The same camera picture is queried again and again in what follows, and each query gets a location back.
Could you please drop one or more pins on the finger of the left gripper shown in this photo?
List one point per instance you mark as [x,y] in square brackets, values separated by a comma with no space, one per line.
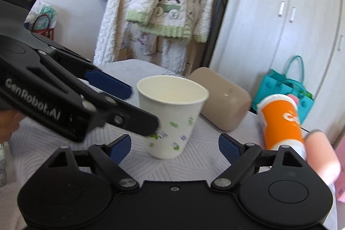
[107,81]
[100,108]

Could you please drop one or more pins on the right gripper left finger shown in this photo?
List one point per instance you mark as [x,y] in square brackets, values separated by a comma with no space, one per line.
[107,159]

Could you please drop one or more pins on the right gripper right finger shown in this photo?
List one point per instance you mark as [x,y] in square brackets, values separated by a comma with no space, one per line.
[242,159]

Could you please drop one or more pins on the white floral paper cup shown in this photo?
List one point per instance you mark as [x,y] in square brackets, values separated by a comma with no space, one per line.
[177,102]

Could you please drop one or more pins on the beige cup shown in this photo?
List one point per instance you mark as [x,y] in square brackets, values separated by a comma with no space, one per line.
[228,103]

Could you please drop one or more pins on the orange cup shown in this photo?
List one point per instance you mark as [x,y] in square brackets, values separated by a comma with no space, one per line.
[279,119]

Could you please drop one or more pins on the pink cup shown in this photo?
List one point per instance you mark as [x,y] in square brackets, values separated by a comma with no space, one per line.
[321,157]

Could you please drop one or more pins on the person's left hand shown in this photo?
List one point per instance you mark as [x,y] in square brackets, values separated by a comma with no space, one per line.
[9,123]

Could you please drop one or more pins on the red basket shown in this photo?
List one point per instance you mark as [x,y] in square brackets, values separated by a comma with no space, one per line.
[42,26]

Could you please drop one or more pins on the white plastic bag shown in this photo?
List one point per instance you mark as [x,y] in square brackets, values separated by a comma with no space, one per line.
[39,9]

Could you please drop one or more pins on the teal handbag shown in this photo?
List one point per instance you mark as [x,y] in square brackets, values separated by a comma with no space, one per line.
[279,83]

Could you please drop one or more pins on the pink gift bag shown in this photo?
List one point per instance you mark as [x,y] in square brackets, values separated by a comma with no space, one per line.
[340,182]

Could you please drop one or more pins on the white wardrobe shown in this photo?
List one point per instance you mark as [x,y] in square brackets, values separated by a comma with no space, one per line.
[302,38]

